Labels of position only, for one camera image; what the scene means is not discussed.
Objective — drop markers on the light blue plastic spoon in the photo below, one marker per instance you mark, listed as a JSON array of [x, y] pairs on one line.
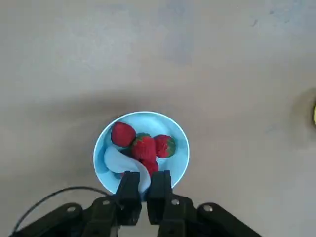
[[118, 160]]

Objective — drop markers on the red strawberry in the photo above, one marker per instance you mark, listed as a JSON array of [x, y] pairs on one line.
[[122, 134], [151, 166], [144, 149], [163, 145]]

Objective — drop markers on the yellow bowl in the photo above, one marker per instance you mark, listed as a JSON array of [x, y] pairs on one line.
[[314, 113]]

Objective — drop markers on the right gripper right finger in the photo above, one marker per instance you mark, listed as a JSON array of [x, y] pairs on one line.
[[160, 197]]

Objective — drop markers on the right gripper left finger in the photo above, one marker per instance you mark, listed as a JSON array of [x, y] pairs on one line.
[[128, 197]]

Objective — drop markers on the light blue bowl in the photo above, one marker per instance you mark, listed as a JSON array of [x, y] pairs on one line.
[[158, 123]]

